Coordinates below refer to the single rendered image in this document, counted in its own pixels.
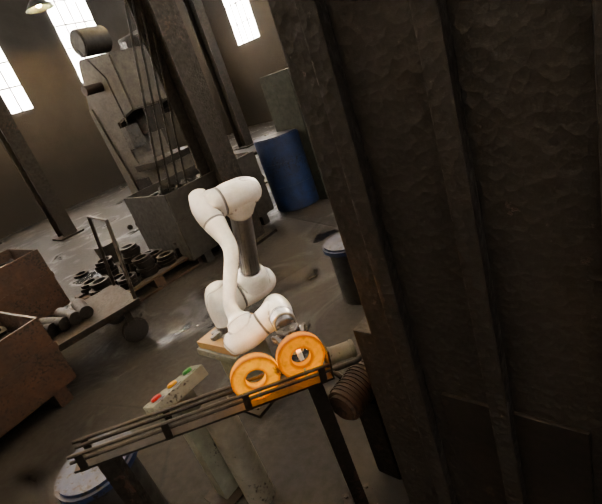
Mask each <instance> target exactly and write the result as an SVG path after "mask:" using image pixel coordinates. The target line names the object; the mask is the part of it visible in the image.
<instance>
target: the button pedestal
mask: <svg viewBox="0 0 602 504"><path fill-rule="evenodd" d="M190 367H191V368H192V369H191V371H192V370H193V369H194V368H196V369H195V370H194V371H192V372H191V373H190V374H189V375H187V374H188V373H189V372H190V371H189V372H188V373H187V374H185V375H183V374H181V375H180V376H179V377H178V378H176V379H175V380H176V381H177V383H178V382H179V381H181V382H180V383H179V384H178V385H177V386H175V387H174V388H172V387H173V386H174V385H173V386H172V387H171V388H167V387H166V388H165V389H164V390H162V391H161V392H160V393H159V394H161V397H162V396H163V395H165V396H164V397H163V398H162V399H161V400H159V401H158V402H157V403H156V401H157V400H158V399H157V400H156V401H155V402H153V403H152V402H151V401H150V402H149V403H147V404H146V405H145V406H144V407H143V409H144V410H145V411H146V413H147V414H149V413H151V412H154V411H157V410H160V409H163V408H166V407H168V406H171V405H174V404H177V403H180V402H183V401H185V400H188V399H191V398H194V397H197V395H196V393H195V392H194V390H193V388H194V387H195V386H196V385H197V384H198V383H200V382H201V381H202V380H203V379H204V378H205V377H206V376H207V375H208V372H207V371H206V369H205V368H204V367H203V365H202V364H200V365H194V366H190ZM177 383H176V384H177ZM176 384H175V385H176ZM161 397H160V398H161ZM160 398H159V399H160ZM196 402H199V400H197V401H195V402H192V403H189V404H186V405H183V406H180V407H178V408H175V409H172V410H170V411H173V410H176V409H179V408H182V407H185V406H187V405H190V404H193V403H196ZM200 407H201V405H199V406H196V407H194V408H191V409H188V410H185V411H182V412H180V413H177V414H174V415H172V417H173V418H175V417H178V416H180V415H183V414H186V413H189V412H192V411H194V410H197V409H200ZM183 435H184V437H185V439H186V441H187V442H188V444H189V446H190V447H191V449H192V451H193V452H194V454H195V456H196V458H197V459H198V461H199V463H200V464H201V466H202V468H203V469H204V471H205V473H206V474H207V476H208V478H209V480H210V481H211V483H212V485H213V486H214V487H213V488H212V489H211V490H210V491H209V492H208V494H207V495H206V496H205V497H204V499H205V500H206V501H208V502H209V503H211V504H237V503H238V501H239V500H240V499H241V498H242V496H243V495H244V494H243V493H242V491H241V489H240V487H239V485H238V484H237V482H236V480H235V478H234V476H233V475H232V473H231V471H230V469H229V467H228V466H227V464H226V462H225V460H224V458H223V457H222V455H221V453H220V451H219V449H218V448H217V446H216V444H215V442H214V440H213V438H212V437H211V435H210V433H209V431H208V429H207V428H206V426H205V427H202V428H200V429H197V430H194V431H191V432H189V433H186V434H183Z"/></svg>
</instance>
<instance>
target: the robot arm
mask: <svg viewBox="0 0 602 504"><path fill-rule="evenodd" d="M261 195H262V189H261V186H260V184H259V182H258V181H257V180H256V179H255V178H253V177H249V176H243V177H237V178H234V179H231V180H229V181H226V182H224V183H222V184H220V185H218V186H217V187H215V188H212V189H209V190H205V189H195V190H193V191H192V192H191V193H190V194H189V196H188V199H189V205H190V209H191V212H192V214H193V216H194V217H195V219H196V221H197V222H198V223H199V225H200V226H201V227H202V228H203V229H204V230H205V231H206V232H207V233H208V234H209V235H210V236H211V237H212V238H213V239H215V240H216V241H217V242H218V243H219V245H220V246H221V248H222V250H223V254H224V271H223V280H219V281H215V282H213V283H211V284H209V285H208V286H207V287H206V290H205V293H204V298H205V305H206V308H207V310H208V313H209V315H210V317H211V319H212V321H213V323H214V324H215V326H216V329H215V330H213V331H212V332H211V335H212V336H211V338H210V339H211V340H212V341H213V342H214V341H216V340H218V339H220V338H222V339H224V340H223V343H224V347H225V348H226V349H227V350H228V351H229V352H230V353H231V354H233V355H240V354H244V353H246V352H248V351H250V350H251V349H253V348H254V347H256V346H257V345H259V344H260V343H261V342H262V341H263V340H265V338H266V337H267V336H268V335H270V334H271V333H272V332H274V331H275V332H277V333H276V336H272V337H271V339H272V341H273V343H274V344H277V345H279V344H280V342H281V341H282V340H281V339H284V338H285V337H286V336H288V335H290V334H292V333H294V332H298V331H299V330H300V331H307V326H306V324H305V322H304V323H302V324H301V325H299V324H298V323H296V318H295V316H294V314H293V310H292V307H291V305H290V303H289V302H288V300H287V299H286V298H285V297H283V296H282V295H280V294H271V295H269V296H268V297H267V298H266V299H265V300H264V302H263V304H262V305H261V307H260V308H259V309H258V310H257V311H256V312H255V313H253V314H250V313H249V312H244V311H243V310H244V309H245V308H246V307H248V306H250V305H252V304H254V303H256V302H258V301H260V300H261V299H263V298H264V297H266V296H267V295H268V294H269V293H270V292H271V291H272V290H273V289H274V287H275V285H276V277H275V275H274V273H273V272H272V271H271V270H270V269H269V268H267V267H264V266H262V265H261V264H259V259H258V253H257V247H256V240H255V233H254V227H253V220H252V214H253V212H254V208H255V205H256V202H257V201H259V199H260V197H261ZM225 216H228V217H229V218H230V221H231V226H232V231H233V233H232V232H231V229H230V227H229V225H228V223H227V221H226V219H225ZM239 265H240V268H239V269H238V266H239Z"/></svg>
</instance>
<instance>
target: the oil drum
mask: <svg viewBox="0 0 602 504"><path fill-rule="evenodd" d="M253 143H254V146H255V148H256V151H257V154H258V157H259V159H260V162H261V166H262V168H263V170H264V173H265V176H266V178H267V181H268V184H269V188H270V189H271V192H272V195H273V198H274V200H275V203H276V206H277V209H278V210H279V211H281V212H290V211H295V210H299V209H302V208H305V207H307V206H309V205H311V204H313V203H315V202H317V201H318V200H319V199H320V198H319V195H318V192H317V189H316V186H315V183H314V180H313V176H312V174H311V170H310V167H309V164H308V161H307V158H306V155H305V154H306V153H305V152H304V149H303V145H302V142H301V139H300V136H299V133H298V130H297V129H296V128H295V129H290V130H285V131H281V132H277V131H276V130H275V131H272V132H270V133H267V134H265V135H263V136H261V137H259V138H257V139H255V140H254V142H253Z"/></svg>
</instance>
